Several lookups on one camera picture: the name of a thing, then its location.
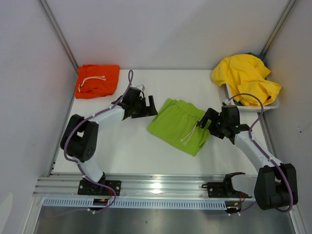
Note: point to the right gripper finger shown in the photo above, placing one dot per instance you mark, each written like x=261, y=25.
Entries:
x=216, y=132
x=208, y=118

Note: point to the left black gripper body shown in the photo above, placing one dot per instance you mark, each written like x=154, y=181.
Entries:
x=140, y=106

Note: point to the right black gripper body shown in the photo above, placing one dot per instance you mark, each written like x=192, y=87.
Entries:
x=222, y=123

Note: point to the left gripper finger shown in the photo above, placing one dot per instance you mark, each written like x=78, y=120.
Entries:
x=151, y=109
x=140, y=113

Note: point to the green shorts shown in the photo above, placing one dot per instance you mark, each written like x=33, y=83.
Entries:
x=176, y=124

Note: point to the orange shorts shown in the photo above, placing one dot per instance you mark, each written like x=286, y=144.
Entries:
x=96, y=81

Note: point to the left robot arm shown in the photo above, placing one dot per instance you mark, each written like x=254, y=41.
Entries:
x=79, y=140

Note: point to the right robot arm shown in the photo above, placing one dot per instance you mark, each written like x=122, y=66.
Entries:
x=276, y=183

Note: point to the yellow shorts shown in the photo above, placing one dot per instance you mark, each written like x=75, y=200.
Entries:
x=246, y=76

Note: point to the white plastic basket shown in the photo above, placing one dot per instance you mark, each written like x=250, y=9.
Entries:
x=257, y=109

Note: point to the teal cloth in basket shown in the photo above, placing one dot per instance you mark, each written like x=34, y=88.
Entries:
x=262, y=57

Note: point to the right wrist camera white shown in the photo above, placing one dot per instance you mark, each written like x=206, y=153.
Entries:
x=228, y=102

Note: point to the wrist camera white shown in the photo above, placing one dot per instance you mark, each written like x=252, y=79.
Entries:
x=228, y=102
x=141, y=87

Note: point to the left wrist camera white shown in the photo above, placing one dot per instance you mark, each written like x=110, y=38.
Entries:
x=141, y=87

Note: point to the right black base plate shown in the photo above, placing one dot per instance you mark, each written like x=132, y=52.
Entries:
x=222, y=190

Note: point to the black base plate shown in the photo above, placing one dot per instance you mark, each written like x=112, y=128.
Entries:
x=88, y=188
x=222, y=190

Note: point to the white slotted cable duct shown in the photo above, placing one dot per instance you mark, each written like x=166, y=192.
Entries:
x=137, y=203

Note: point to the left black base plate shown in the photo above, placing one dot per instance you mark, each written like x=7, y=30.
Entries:
x=88, y=188

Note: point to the aluminium front rail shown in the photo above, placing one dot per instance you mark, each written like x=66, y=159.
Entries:
x=180, y=187

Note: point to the right aluminium corner post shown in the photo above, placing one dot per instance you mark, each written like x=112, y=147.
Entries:
x=286, y=13

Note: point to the aluminium corner post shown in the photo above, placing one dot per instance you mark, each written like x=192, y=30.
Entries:
x=286, y=13
x=58, y=32

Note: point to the left aluminium corner post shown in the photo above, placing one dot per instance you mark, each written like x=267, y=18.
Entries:
x=58, y=32

